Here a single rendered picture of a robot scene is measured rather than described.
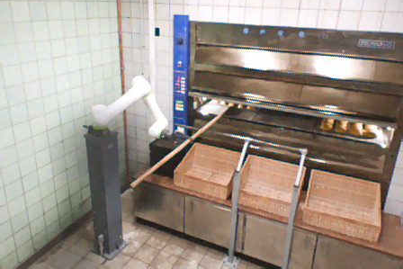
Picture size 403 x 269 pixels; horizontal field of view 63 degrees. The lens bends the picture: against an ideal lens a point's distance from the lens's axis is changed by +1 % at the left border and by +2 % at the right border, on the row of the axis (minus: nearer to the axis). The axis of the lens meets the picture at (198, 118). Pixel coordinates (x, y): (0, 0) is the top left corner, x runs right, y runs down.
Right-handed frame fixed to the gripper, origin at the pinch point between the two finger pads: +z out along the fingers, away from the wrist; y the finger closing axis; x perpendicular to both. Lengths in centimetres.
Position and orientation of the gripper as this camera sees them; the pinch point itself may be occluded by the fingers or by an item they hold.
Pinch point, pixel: (189, 139)
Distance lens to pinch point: 275.4
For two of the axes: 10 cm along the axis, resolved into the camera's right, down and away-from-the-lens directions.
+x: -4.3, 3.0, -8.5
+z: 9.0, 1.8, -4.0
